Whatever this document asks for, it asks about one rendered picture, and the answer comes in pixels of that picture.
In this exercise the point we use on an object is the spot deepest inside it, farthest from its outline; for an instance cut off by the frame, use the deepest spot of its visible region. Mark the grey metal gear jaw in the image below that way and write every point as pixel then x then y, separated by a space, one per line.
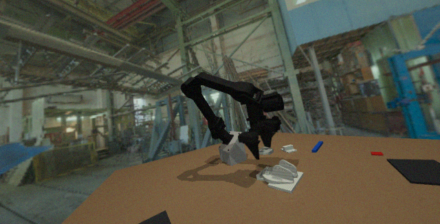
pixel 280 175

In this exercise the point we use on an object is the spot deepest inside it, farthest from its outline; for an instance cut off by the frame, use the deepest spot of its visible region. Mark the blue flat bar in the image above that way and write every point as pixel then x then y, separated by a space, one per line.
pixel 317 146

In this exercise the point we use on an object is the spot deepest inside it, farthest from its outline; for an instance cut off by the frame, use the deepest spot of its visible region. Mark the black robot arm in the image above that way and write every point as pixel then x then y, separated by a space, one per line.
pixel 242 92

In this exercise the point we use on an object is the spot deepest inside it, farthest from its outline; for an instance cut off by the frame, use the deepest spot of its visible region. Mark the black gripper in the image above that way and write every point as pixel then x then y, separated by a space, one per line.
pixel 251 138

